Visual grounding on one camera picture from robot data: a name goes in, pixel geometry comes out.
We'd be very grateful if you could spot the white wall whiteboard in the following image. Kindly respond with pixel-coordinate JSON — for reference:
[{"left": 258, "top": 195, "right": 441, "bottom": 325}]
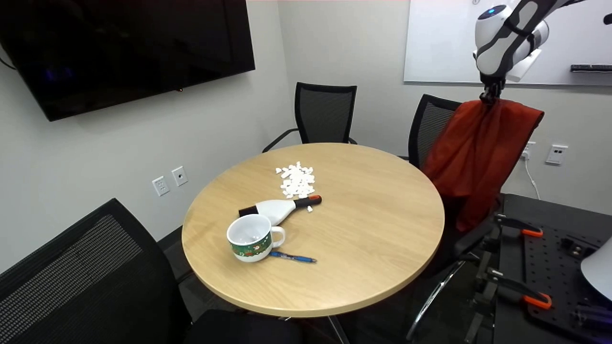
[{"left": 403, "top": 0, "right": 612, "bottom": 86}]

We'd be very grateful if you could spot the black mesh chair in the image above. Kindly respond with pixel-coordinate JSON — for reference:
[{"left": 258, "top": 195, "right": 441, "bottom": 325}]
[
  {"left": 0, "top": 199, "right": 189, "bottom": 344},
  {"left": 263, "top": 82, "right": 357, "bottom": 151}
]

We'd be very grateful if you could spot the round wooden table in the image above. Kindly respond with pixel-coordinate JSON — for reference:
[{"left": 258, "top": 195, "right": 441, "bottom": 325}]
[{"left": 181, "top": 143, "right": 443, "bottom": 317}]

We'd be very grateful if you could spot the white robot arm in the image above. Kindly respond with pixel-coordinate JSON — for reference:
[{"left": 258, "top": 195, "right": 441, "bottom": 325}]
[{"left": 472, "top": 0, "right": 581, "bottom": 103}]

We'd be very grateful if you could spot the blue handled pen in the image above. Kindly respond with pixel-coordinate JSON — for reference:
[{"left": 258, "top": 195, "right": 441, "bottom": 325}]
[{"left": 267, "top": 250, "right": 317, "bottom": 264}]

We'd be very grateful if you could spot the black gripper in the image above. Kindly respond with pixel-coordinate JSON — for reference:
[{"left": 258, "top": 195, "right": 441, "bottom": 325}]
[{"left": 480, "top": 74, "right": 504, "bottom": 103}]

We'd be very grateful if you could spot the black chair holding jacket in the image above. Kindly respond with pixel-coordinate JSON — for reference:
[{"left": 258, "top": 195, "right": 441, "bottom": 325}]
[{"left": 405, "top": 94, "right": 485, "bottom": 342}]

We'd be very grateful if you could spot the rust brown jacket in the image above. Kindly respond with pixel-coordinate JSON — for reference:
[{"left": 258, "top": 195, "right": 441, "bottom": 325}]
[{"left": 424, "top": 99, "right": 543, "bottom": 231}]

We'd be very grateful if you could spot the black mesh chair right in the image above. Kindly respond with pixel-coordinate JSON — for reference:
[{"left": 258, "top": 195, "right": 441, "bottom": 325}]
[{"left": 263, "top": 82, "right": 357, "bottom": 151}]

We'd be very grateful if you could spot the black wall television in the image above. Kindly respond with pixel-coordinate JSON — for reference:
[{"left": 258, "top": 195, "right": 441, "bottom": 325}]
[{"left": 0, "top": 0, "right": 254, "bottom": 120}]

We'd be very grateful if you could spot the pile of white scraps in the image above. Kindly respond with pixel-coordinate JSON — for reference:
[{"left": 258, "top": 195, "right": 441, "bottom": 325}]
[{"left": 275, "top": 162, "right": 315, "bottom": 199}]

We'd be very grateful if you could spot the black mesh chair far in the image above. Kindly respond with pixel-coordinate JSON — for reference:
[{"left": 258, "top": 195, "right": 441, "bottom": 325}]
[{"left": 0, "top": 199, "right": 189, "bottom": 344}]

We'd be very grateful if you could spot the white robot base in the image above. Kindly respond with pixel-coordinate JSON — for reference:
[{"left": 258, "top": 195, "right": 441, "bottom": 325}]
[{"left": 579, "top": 237, "right": 612, "bottom": 302}]

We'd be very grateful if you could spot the orange black clamp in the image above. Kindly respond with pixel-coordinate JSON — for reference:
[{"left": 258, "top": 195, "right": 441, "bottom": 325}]
[
  {"left": 485, "top": 267, "right": 552, "bottom": 311},
  {"left": 493, "top": 214, "right": 545, "bottom": 239}
]

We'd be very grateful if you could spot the white wall outlet plate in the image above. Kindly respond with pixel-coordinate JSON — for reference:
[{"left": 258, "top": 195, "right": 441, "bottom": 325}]
[
  {"left": 151, "top": 176, "right": 170, "bottom": 197},
  {"left": 170, "top": 166, "right": 187, "bottom": 187}
]

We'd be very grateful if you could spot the white green mug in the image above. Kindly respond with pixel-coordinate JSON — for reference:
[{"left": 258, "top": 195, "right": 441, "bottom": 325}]
[{"left": 225, "top": 214, "right": 285, "bottom": 264}]

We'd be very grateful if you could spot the white wall switch plate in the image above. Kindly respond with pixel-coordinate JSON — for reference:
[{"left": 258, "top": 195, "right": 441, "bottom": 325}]
[{"left": 545, "top": 143, "right": 568, "bottom": 166}]

